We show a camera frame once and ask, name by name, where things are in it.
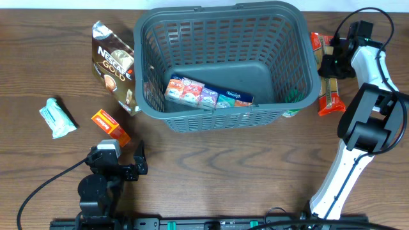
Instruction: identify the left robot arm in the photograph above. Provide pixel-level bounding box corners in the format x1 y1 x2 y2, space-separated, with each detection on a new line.
75 139 148 229

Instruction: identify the Kleenex tissue multipack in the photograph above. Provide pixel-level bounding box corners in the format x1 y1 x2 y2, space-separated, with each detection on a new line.
164 75 254 110

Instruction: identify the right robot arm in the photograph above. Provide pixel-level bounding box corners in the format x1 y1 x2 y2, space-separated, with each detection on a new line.
309 37 408 220

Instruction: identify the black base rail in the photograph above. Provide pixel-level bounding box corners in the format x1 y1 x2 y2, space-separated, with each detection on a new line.
49 215 370 230

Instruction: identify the San Remo spaghetti packet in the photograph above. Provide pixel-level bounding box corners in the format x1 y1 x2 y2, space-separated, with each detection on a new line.
310 32 346 117

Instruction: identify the grey plastic basket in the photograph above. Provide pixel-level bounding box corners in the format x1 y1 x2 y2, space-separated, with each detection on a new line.
134 1 320 132

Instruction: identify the light green wrapped packet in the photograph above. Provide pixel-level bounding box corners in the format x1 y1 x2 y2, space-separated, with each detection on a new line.
39 98 77 139

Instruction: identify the green lid jar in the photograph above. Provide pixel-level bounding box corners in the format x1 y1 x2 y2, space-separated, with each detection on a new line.
282 89 304 118

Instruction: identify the Nescafe Gold coffee bag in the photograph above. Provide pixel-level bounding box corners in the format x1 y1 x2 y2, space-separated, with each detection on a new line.
91 21 140 116

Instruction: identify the orange Redoxon box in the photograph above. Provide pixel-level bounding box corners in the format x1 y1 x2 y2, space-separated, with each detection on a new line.
91 109 131 147

